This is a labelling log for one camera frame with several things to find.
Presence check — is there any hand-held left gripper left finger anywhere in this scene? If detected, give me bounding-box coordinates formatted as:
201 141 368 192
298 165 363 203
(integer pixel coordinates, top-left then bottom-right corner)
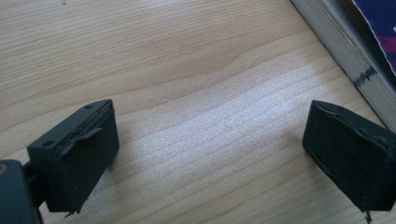
26 98 120 217

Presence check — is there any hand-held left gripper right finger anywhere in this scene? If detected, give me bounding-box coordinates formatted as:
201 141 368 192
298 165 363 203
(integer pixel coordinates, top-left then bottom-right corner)
302 99 396 224

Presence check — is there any purple cover book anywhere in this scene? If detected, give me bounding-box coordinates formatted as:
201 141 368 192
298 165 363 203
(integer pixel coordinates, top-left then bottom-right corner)
290 0 396 133

